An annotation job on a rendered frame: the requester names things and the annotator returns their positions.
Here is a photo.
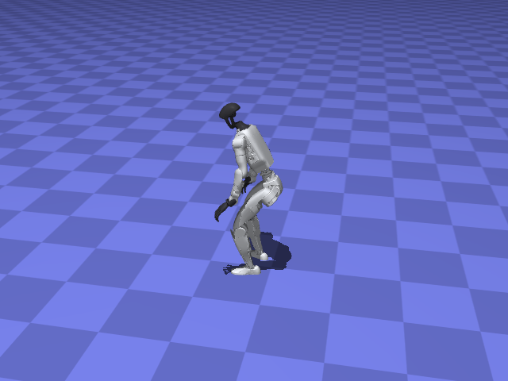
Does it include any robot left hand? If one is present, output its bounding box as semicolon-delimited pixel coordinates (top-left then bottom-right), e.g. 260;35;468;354
215;199;237;222

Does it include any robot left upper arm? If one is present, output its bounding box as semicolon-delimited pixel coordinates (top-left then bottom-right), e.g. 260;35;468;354
232;135;248;179

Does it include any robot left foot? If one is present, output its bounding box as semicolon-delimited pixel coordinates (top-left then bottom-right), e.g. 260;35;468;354
231;265;261;275

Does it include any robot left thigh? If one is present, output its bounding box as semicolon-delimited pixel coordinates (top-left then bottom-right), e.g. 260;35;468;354
233;187;278;234

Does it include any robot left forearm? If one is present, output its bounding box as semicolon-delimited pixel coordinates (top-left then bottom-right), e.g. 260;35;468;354
229;169;244;206

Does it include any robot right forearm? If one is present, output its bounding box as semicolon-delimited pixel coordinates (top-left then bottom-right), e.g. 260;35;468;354
247;168;258;183

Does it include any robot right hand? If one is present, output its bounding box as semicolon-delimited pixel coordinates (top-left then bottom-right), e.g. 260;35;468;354
241;176;251;194

